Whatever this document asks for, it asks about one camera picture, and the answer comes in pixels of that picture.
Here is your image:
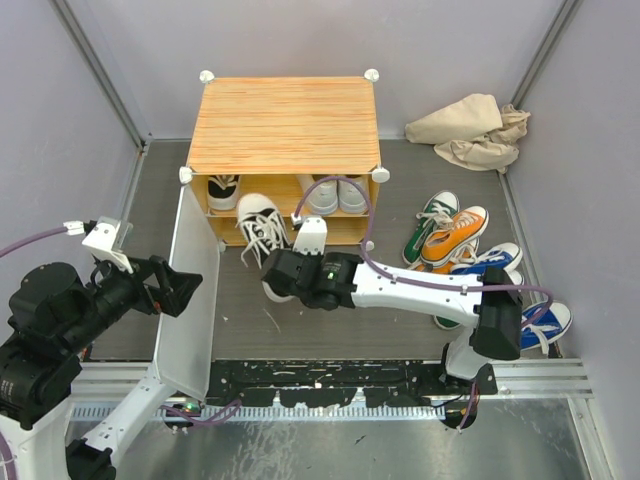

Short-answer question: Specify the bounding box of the black white sneaker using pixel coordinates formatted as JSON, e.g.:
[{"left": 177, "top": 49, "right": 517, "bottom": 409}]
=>
[
  {"left": 207, "top": 175, "right": 240, "bottom": 211},
  {"left": 235, "top": 192, "right": 296, "bottom": 304}
]

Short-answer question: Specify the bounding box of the orange sneaker upper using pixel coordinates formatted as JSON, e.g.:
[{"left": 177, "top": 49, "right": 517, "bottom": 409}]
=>
[{"left": 421, "top": 206, "right": 489, "bottom": 266}]

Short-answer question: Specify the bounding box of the white cable tray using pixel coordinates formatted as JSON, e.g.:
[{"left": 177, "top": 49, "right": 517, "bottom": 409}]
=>
[{"left": 71, "top": 402, "right": 446, "bottom": 422}]

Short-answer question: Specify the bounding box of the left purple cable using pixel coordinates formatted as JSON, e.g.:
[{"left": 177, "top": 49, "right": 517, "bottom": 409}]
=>
[{"left": 0, "top": 220, "right": 86, "bottom": 480}]

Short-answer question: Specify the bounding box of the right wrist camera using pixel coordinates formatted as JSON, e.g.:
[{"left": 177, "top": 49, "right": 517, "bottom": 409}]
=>
[{"left": 291, "top": 214, "right": 328, "bottom": 255}]

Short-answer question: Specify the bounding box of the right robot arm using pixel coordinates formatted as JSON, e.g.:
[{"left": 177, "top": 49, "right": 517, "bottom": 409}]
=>
[{"left": 261, "top": 249, "right": 522, "bottom": 395}]

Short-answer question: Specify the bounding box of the orange sneaker lower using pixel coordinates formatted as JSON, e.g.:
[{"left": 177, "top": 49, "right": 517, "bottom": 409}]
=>
[{"left": 408, "top": 250, "right": 477, "bottom": 275}]

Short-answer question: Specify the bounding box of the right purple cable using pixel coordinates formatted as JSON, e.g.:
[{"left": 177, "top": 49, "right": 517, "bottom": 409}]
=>
[{"left": 290, "top": 174, "right": 554, "bottom": 329}]

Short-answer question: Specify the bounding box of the green sneaker lower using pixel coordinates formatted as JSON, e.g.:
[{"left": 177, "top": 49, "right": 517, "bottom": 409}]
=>
[{"left": 433, "top": 316, "right": 460, "bottom": 331}]

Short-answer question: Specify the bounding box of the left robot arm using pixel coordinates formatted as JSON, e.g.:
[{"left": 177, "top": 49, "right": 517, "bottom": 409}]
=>
[{"left": 1, "top": 256, "right": 203, "bottom": 479}]

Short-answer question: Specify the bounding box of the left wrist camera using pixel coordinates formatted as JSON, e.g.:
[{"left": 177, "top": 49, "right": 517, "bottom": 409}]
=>
[{"left": 82, "top": 217, "right": 133, "bottom": 274}]

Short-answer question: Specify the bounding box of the green sneaker upper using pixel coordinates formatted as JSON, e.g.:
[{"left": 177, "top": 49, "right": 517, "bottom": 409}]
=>
[{"left": 402, "top": 190, "right": 459, "bottom": 266}]

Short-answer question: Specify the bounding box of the purple cable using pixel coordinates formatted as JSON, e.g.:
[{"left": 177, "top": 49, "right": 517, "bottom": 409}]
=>
[
  {"left": 0, "top": 220, "right": 86, "bottom": 480},
  {"left": 290, "top": 174, "right": 554, "bottom": 329}
]

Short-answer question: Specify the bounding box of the orange sneaker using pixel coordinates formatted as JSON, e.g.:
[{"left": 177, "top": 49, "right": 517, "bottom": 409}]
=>
[
  {"left": 421, "top": 206, "right": 489, "bottom": 266},
  {"left": 408, "top": 250, "right": 477, "bottom": 275}
]

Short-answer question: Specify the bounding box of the blue sneaker lower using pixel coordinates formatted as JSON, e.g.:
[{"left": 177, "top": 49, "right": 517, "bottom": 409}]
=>
[{"left": 521, "top": 302, "right": 573, "bottom": 355}]

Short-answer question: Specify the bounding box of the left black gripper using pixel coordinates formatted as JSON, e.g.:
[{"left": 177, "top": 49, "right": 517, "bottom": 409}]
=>
[{"left": 64, "top": 244, "right": 204, "bottom": 348}]

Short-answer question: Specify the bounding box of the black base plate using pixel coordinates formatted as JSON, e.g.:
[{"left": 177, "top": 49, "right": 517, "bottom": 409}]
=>
[{"left": 206, "top": 360, "right": 498, "bottom": 408}]

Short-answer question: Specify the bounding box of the blue sneaker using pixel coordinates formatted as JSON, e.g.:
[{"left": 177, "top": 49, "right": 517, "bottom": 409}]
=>
[
  {"left": 449, "top": 242, "right": 523, "bottom": 275},
  {"left": 521, "top": 302, "right": 573, "bottom": 355}
]

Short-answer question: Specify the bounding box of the white cabinet door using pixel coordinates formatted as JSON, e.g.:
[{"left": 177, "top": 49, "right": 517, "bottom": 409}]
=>
[{"left": 153, "top": 185, "right": 220, "bottom": 400}]

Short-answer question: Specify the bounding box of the beige cloth bag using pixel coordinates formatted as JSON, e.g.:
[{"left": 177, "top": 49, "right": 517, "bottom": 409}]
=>
[{"left": 405, "top": 93, "right": 531, "bottom": 174}]

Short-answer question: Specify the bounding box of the green sneaker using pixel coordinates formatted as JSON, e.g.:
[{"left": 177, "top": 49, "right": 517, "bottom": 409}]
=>
[
  {"left": 402, "top": 190, "right": 459, "bottom": 266},
  {"left": 433, "top": 316, "right": 460, "bottom": 331}
]

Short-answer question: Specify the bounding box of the wooden shoe cabinet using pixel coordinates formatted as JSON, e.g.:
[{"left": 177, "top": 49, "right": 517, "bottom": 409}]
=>
[{"left": 180, "top": 69, "right": 390, "bottom": 247}]

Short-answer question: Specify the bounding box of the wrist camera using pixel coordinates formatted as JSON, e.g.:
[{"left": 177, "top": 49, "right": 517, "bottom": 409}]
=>
[
  {"left": 82, "top": 217, "right": 133, "bottom": 274},
  {"left": 291, "top": 214, "right": 328, "bottom": 255}
]

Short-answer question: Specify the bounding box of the blue sneaker upper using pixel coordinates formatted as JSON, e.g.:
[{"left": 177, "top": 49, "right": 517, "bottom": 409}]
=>
[{"left": 449, "top": 242, "right": 523, "bottom": 275}]

